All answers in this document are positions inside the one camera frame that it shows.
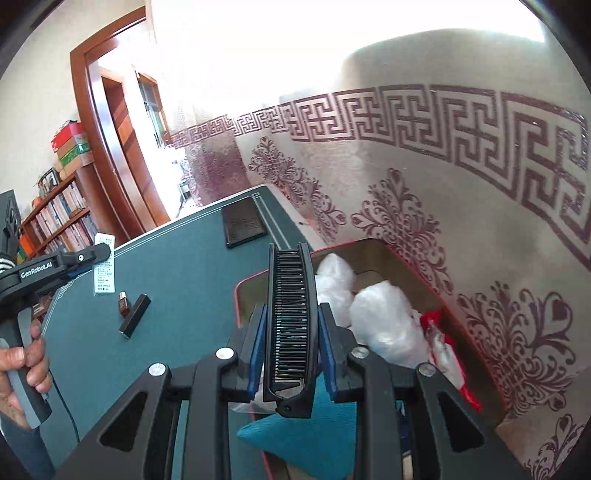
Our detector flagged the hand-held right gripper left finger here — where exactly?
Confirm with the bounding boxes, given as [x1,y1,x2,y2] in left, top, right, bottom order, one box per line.
[55,304,269,480]

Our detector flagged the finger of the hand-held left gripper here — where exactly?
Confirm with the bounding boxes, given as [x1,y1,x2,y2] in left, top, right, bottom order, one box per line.
[58,243,112,282]

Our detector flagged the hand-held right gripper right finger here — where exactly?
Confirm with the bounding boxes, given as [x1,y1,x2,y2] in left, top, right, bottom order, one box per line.
[318,302,532,480]

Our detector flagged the white paper tag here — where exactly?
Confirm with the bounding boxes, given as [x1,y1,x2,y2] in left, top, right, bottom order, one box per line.
[93,233,116,295]

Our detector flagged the black comb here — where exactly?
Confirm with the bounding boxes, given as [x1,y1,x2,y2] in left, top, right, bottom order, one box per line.
[262,242,319,418]

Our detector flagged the clear plastic bag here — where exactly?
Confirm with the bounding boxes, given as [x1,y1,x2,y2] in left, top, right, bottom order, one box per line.
[348,279,430,369]

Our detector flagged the white plastic bag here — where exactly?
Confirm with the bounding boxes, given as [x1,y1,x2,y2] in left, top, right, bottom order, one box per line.
[316,253,357,326]

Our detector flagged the teal cloth pouch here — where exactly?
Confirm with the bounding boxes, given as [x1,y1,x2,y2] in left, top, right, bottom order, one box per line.
[236,383,358,462]

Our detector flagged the red snack wrapper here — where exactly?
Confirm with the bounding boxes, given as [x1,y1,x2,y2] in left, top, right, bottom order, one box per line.
[419,310,482,412]

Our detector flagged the red-rimmed cardboard box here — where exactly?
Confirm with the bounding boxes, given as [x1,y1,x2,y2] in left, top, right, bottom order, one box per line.
[233,237,506,480]

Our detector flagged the person's left forearm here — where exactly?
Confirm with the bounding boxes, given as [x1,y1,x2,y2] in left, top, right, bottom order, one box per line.
[0,413,56,480]

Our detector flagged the green desktop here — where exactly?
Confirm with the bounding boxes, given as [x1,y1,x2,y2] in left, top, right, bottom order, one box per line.
[39,184,324,480]

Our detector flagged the person's left hand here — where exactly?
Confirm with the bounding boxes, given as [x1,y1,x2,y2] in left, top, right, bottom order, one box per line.
[0,320,53,421]

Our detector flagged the wooden bookshelf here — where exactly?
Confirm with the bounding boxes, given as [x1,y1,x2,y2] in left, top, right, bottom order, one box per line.
[18,164,121,259]

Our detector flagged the green cardboard box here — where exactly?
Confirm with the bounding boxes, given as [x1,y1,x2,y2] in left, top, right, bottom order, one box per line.
[58,143,93,169]

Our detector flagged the wooden door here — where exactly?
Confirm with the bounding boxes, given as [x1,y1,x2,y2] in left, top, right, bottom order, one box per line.
[102,76,171,232]

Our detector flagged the red cardboard box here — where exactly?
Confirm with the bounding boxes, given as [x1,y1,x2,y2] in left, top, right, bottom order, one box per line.
[51,121,86,153]

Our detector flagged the black phone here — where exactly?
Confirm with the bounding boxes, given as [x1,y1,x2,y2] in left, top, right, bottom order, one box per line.
[222,198,269,249]

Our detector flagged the sheer lace curtain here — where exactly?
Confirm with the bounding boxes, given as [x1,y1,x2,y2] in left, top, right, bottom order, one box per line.
[152,0,250,208]

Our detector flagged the beige patterned curtain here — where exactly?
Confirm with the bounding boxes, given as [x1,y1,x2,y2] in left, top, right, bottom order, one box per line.
[235,28,591,480]

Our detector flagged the photo frame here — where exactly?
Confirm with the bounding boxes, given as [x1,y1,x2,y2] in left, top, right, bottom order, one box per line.
[38,167,61,195]

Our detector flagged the wooden door frame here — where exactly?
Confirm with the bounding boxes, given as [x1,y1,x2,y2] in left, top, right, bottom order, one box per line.
[70,6,171,241]

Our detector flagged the black cable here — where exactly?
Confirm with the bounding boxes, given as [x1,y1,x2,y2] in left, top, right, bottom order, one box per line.
[50,373,82,445]

